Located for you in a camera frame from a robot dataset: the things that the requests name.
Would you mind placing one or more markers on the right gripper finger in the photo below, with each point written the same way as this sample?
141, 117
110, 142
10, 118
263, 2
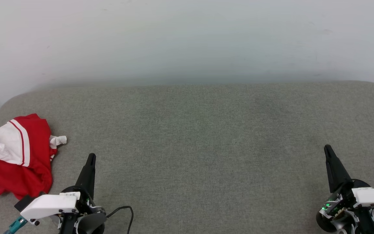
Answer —
336, 172

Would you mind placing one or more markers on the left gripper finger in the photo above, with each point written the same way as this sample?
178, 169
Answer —
88, 175

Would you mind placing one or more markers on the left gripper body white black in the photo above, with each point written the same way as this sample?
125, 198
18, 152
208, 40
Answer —
50, 204

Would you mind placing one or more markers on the red and white shirt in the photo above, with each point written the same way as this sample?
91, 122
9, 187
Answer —
18, 175

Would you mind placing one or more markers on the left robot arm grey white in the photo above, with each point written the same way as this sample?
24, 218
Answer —
91, 224

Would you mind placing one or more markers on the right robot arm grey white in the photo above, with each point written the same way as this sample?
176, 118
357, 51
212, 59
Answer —
336, 226

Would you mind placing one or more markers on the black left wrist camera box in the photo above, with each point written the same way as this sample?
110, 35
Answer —
24, 202

